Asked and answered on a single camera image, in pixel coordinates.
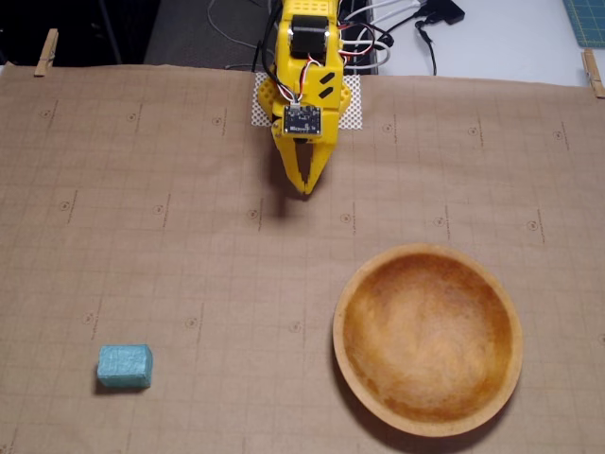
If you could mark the black camera circuit board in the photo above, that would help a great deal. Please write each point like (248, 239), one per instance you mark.
(302, 122)

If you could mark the yellow robot base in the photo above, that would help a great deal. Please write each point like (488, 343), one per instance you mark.
(265, 97)

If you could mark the round wooden bowl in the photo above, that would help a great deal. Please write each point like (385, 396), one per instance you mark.
(427, 340)

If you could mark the white perforated mat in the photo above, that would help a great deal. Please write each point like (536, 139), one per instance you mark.
(354, 120)

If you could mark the wooden clothespin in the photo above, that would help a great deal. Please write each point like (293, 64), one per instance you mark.
(593, 73)
(46, 53)

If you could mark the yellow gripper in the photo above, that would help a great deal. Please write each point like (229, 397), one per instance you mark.
(316, 160)

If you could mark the blue block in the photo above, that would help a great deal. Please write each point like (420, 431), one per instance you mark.
(125, 366)

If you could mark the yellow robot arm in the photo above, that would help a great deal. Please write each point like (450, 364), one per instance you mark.
(288, 47)

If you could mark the brown gridded paper mat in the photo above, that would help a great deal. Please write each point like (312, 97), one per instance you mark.
(165, 246)

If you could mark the black power adapter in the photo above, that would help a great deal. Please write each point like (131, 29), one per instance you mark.
(449, 12)

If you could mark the green cutting mat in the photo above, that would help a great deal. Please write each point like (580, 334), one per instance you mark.
(586, 21)

